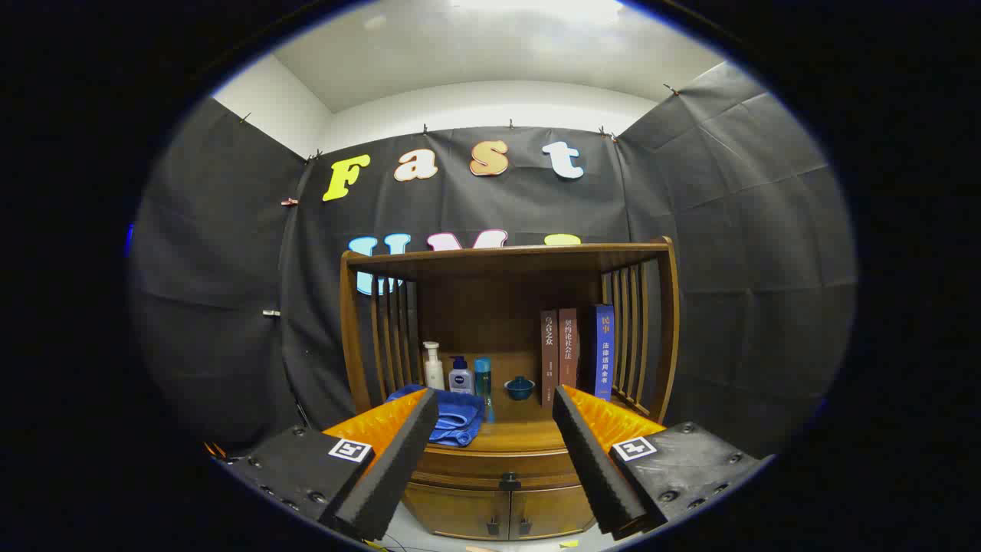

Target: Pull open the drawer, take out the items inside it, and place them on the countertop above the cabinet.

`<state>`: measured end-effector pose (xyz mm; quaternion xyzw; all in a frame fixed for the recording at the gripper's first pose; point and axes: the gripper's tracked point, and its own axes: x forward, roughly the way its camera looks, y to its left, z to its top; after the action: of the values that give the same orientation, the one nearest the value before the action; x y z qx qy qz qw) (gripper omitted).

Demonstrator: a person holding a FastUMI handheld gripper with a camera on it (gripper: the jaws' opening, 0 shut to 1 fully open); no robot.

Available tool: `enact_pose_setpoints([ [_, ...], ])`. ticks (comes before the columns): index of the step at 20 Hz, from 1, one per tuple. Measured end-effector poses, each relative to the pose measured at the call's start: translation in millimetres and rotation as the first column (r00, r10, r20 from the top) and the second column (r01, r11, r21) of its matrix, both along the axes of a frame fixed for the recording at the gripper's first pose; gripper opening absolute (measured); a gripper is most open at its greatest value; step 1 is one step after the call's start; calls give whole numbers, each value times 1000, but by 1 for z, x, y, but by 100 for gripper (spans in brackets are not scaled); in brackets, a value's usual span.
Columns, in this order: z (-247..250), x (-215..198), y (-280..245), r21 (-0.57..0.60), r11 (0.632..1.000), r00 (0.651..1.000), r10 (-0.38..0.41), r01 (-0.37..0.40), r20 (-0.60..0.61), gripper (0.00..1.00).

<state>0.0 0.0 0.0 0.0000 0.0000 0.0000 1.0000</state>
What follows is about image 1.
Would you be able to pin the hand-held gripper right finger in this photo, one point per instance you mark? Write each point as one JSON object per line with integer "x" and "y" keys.
{"x": 594, "y": 468}

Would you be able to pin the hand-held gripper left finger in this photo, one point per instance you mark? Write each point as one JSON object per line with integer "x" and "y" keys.
{"x": 398, "y": 468}

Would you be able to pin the wooden drawer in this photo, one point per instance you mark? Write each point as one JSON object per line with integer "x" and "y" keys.
{"x": 475, "y": 465}

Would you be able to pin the wooden cabinet door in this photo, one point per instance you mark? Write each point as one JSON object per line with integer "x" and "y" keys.
{"x": 556, "y": 510}
{"x": 460, "y": 510}

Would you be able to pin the wooden countertop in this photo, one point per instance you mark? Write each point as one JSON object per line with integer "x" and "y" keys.
{"x": 521, "y": 433}

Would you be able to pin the wooden cabinet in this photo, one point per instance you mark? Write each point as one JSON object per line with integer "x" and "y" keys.
{"x": 498, "y": 291}

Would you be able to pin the blue folded towel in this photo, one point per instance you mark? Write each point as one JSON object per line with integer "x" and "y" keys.
{"x": 460, "y": 422}

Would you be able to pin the white pump bottle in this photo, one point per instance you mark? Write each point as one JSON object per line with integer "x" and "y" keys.
{"x": 434, "y": 372}

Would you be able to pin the white bottle with blue cap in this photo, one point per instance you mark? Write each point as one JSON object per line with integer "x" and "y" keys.
{"x": 460, "y": 379}

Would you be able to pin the blue lidded cup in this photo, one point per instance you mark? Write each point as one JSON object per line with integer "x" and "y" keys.
{"x": 520, "y": 389}

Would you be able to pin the blue book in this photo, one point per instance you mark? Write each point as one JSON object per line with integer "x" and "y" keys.
{"x": 604, "y": 353}

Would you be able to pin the dark brown book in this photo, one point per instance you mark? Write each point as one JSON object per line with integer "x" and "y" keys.
{"x": 549, "y": 360}

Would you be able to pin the teal bottle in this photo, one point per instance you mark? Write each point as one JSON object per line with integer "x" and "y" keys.
{"x": 483, "y": 379}

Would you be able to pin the black backdrop cloth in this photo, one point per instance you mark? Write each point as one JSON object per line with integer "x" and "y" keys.
{"x": 498, "y": 207}

